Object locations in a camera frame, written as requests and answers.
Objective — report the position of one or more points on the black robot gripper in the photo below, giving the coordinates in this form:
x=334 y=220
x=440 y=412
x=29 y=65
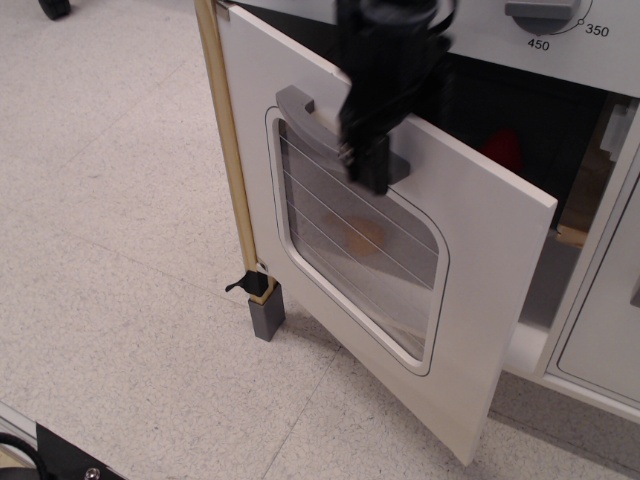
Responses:
x=387 y=49

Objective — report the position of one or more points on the white toy oven door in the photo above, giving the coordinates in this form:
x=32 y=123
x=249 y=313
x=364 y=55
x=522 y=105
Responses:
x=432 y=314

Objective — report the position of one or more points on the orange toy chicken drumstick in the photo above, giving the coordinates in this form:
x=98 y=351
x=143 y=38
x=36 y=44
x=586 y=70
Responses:
x=362 y=237

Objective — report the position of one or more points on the red toy strawberry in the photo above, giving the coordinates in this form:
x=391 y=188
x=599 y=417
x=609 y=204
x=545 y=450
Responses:
x=503 y=147

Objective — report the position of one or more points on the black tape strip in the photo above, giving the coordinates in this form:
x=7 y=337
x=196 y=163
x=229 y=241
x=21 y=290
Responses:
x=253 y=283

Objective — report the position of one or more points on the white toy kitchen cabinet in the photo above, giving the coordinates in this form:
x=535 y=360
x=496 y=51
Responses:
x=599 y=48

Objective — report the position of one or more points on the grey temperature dial knob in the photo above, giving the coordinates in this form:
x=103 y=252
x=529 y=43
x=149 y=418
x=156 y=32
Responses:
x=542 y=17

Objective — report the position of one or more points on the white right cabinet door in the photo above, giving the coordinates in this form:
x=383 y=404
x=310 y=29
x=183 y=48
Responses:
x=598 y=347

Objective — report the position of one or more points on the black caster wheel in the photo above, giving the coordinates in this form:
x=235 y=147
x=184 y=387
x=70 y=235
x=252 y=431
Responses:
x=55 y=9

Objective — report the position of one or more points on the light wooden corner post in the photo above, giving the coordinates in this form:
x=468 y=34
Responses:
x=207 y=18

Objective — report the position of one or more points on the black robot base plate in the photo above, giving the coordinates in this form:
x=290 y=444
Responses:
x=66 y=461

